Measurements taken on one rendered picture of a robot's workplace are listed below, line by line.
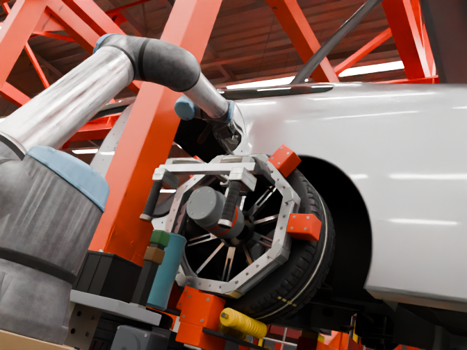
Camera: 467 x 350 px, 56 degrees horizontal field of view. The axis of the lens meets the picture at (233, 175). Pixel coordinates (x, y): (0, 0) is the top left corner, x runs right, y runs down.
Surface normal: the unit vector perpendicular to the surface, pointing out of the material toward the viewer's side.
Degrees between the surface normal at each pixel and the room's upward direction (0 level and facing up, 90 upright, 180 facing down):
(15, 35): 90
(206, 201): 90
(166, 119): 90
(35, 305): 69
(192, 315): 90
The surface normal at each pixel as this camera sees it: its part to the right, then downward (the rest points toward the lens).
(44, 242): 0.52, -0.23
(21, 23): 0.83, 0.00
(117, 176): -0.50, -0.45
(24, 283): 0.57, -0.52
